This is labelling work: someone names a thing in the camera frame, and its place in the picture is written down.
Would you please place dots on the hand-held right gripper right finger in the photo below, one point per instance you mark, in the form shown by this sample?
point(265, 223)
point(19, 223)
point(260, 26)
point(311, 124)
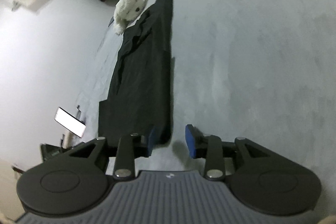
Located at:
point(190, 141)

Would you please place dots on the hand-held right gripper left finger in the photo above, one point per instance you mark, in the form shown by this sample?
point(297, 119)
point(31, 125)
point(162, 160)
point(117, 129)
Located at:
point(152, 140)

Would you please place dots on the black garment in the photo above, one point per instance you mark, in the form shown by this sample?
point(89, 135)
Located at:
point(147, 69)

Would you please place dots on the smartphone with lit screen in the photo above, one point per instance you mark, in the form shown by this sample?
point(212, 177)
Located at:
point(69, 121)

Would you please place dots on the dark box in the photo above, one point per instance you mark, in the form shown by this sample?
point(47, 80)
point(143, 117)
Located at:
point(52, 151)

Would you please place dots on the bed with grey sheet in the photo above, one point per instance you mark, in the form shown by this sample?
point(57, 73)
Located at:
point(249, 56)

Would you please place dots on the white plush dog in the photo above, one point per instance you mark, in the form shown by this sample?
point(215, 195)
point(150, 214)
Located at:
point(128, 8)

